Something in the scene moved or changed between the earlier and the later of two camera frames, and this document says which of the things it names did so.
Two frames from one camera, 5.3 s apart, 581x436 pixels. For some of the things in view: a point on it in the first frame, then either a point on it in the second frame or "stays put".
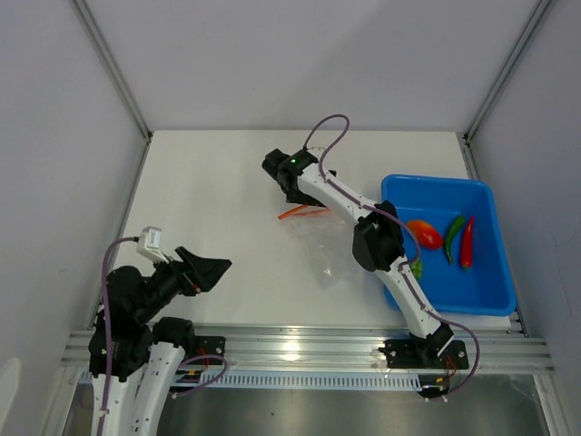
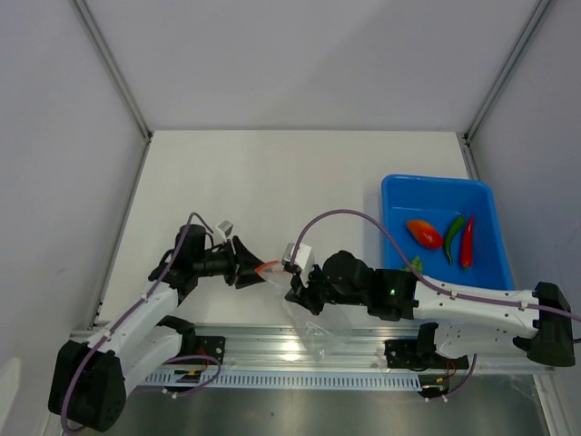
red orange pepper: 427,235 stays put
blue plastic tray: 462,249 stays put
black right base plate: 402,354 stays put
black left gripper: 204,274 -> 247,274
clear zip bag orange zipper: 324,242 -> 321,331
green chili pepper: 454,230 stays put
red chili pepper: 467,245 stays put
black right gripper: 303,201 -> 304,295
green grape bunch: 417,268 stays put
